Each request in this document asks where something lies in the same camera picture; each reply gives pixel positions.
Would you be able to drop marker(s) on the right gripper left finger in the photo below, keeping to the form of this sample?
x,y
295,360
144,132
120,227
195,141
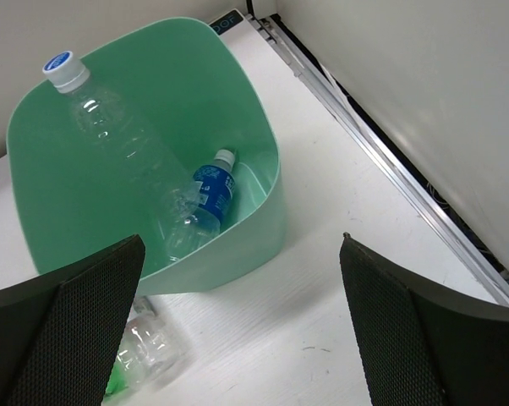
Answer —
x,y
60,331

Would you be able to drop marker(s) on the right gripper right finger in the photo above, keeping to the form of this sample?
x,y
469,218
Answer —
x,y
422,343

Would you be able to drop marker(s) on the tall clear plastic bottle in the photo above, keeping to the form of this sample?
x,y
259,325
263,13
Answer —
x,y
128,142

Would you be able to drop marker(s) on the small bottle blue label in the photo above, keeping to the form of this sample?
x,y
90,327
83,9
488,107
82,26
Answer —
x,y
216,188

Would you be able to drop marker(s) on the green plastic bin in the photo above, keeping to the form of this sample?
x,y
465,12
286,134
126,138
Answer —
x,y
71,204

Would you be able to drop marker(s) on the green plastic soda bottle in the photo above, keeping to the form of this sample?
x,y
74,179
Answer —
x,y
117,381

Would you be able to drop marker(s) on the clear bottle white blue label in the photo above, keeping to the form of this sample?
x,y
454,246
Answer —
x,y
148,352

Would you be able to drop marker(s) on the aluminium right rail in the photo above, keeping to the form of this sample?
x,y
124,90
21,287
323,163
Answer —
x,y
322,83

